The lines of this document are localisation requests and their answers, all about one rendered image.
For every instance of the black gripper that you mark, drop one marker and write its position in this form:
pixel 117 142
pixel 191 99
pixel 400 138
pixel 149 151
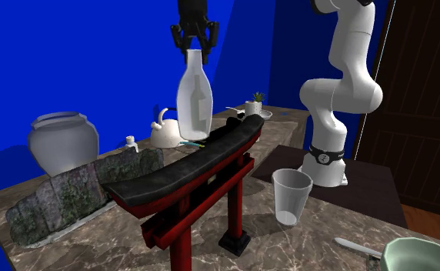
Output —
pixel 192 15

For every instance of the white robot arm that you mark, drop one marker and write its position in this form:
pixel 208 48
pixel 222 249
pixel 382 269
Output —
pixel 349 94

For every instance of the clear white glass bottle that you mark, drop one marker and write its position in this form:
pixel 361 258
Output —
pixel 194 97

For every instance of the white spoon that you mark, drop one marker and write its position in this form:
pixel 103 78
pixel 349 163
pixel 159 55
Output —
pixel 235 110

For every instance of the small plant in white pot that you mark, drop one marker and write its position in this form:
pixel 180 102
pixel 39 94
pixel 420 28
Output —
pixel 253 107

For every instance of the white kettle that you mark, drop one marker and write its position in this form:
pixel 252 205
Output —
pixel 165 135

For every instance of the blue and yellow pen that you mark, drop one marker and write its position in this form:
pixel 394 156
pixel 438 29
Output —
pixel 192 143

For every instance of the small white bottle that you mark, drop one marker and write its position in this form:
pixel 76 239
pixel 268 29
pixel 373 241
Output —
pixel 132 144

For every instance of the red and black torii gate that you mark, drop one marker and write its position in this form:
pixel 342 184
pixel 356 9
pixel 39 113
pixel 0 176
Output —
pixel 175 174

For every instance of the round white jar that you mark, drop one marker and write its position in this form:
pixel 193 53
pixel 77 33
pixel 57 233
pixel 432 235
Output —
pixel 64 144

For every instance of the clear drinking glass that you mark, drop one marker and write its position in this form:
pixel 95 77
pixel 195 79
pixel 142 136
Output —
pixel 291 195

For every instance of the dark robot stand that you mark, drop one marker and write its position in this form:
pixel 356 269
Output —
pixel 370 187

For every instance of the dark brown door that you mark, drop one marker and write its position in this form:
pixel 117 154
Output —
pixel 418 112

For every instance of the silver knife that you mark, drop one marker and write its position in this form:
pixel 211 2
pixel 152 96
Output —
pixel 355 247

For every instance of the pale green bowl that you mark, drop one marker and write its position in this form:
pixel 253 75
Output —
pixel 415 257

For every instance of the mossy stone wall piece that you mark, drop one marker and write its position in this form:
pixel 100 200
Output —
pixel 66 191

